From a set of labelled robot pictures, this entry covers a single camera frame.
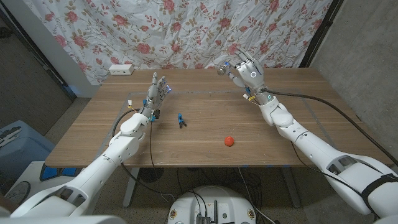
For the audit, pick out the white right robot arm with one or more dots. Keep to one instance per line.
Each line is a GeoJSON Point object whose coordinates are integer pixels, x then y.
{"type": "Point", "coordinates": [320, 149]}

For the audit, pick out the clear glass salt shaker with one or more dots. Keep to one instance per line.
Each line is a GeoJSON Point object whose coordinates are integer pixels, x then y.
{"type": "Point", "coordinates": [221, 71]}

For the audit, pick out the white power strip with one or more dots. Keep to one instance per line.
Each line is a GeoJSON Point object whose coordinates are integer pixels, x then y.
{"type": "Point", "coordinates": [121, 69]}

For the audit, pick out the black white hand tool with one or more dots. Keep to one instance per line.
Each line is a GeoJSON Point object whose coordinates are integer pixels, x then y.
{"type": "Point", "coordinates": [9, 136]}

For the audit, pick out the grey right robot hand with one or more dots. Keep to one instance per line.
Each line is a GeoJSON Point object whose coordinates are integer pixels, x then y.
{"type": "Point", "coordinates": [252, 76]}

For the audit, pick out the blue black clip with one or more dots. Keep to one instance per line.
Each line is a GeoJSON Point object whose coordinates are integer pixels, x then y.
{"type": "Point", "coordinates": [180, 119]}

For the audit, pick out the blue plastic container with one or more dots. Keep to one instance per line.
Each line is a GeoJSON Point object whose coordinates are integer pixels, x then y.
{"type": "Point", "coordinates": [21, 152]}

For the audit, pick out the white table leg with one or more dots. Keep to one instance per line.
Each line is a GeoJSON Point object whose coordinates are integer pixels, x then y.
{"type": "Point", "coordinates": [130, 189]}

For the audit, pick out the red ball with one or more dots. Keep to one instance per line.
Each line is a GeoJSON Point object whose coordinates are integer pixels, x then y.
{"type": "Point", "coordinates": [229, 141]}

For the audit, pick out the grey table leg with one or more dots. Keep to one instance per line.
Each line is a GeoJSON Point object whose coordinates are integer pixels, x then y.
{"type": "Point", "coordinates": [292, 189]}

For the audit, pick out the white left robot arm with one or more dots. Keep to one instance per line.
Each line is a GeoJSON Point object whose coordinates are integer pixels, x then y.
{"type": "Point", "coordinates": [102, 168]}

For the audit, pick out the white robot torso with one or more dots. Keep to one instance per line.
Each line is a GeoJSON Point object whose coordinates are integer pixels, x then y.
{"type": "Point", "coordinates": [214, 199]}

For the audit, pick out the floral backdrop cloth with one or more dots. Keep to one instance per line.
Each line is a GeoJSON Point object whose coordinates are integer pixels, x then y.
{"type": "Point", "coordinates": [186, 31]}

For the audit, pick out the black backdrop pole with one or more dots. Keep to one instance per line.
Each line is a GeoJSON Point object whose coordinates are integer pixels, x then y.
{"type": "Point", "coordinates": [320, 34]}

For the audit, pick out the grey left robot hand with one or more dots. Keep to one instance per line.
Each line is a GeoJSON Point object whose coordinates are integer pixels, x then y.
{"type": "Point", "coordinates": [153, 93]}

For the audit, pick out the black round fan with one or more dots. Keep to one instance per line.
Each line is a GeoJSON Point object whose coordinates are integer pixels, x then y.
{"type": "Point", "coordinates": [150, 174]}

